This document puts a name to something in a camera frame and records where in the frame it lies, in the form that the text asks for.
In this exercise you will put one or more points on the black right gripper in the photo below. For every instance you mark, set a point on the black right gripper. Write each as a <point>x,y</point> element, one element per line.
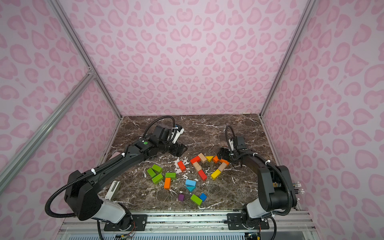
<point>228,153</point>

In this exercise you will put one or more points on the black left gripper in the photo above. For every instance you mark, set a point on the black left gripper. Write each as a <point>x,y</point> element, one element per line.
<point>171,146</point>

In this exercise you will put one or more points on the orange block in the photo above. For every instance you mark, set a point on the orange block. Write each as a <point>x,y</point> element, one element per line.
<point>216,159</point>
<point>224,161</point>
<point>167,184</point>

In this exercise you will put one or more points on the tan block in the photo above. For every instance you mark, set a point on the tan block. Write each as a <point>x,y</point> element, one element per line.
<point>222,167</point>
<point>202,157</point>
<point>197,166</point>

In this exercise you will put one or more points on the yellow triangle block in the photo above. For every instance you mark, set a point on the yellow triangle block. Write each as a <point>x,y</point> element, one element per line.
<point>209,158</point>

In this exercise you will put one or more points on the red block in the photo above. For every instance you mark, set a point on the red block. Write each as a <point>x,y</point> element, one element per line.
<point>202,175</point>
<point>196,159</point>
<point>181,166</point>

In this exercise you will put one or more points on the blue small block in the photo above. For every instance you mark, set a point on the blue small block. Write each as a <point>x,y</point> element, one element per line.
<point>203,197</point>

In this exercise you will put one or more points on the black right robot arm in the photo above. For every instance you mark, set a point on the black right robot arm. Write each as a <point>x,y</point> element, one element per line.
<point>276,192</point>

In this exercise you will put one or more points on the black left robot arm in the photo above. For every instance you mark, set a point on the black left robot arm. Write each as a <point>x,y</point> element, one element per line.
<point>82,190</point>

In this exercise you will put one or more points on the green block upper left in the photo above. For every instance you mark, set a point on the green block upper left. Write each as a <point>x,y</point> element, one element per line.
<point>157,169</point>

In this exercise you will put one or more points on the light blue block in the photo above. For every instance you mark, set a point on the light blue block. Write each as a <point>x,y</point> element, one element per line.
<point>191,183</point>

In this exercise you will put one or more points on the green block lower left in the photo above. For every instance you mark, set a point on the green block lower left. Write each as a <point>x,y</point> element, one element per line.
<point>158,178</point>

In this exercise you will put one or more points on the green block far left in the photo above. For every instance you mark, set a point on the green block far left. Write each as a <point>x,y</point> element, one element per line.
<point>151,172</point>

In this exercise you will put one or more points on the teal triangle block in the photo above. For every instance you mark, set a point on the teal triangle block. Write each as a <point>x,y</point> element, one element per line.
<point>191,188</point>

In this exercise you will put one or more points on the purple small block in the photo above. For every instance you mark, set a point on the purple small block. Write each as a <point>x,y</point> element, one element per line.
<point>181,197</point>

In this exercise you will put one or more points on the green block bottom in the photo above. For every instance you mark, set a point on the green block bottom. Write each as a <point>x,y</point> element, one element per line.
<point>197,200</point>

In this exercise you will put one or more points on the bundle of coloured pencils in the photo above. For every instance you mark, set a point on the bundle of coloured pencils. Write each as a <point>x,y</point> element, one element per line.
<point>298,188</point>

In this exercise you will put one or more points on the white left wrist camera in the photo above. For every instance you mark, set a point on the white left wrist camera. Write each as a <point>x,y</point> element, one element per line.
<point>177,131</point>

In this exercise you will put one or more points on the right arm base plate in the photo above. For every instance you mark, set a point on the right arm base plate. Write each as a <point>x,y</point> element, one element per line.
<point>235,221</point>

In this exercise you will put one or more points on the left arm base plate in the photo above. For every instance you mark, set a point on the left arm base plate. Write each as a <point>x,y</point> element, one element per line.
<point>135,223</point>

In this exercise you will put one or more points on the aluminium front rail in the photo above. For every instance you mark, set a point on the aluminium front rail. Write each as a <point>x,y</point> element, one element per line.
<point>194,225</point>

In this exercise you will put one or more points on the right corner frame post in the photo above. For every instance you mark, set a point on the right corner frame post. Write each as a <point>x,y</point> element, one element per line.
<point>308,11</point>

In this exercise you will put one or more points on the corner frame post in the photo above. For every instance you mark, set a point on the corner frame post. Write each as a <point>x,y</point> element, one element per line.
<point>308,11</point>
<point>79,46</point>

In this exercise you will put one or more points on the aluminium diagonal frame bar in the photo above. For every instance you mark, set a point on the aluminium diagonal frame bar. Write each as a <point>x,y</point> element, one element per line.
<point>20,159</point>

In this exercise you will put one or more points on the left corner frame post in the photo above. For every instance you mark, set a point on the left corner frame post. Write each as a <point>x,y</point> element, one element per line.
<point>79,46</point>

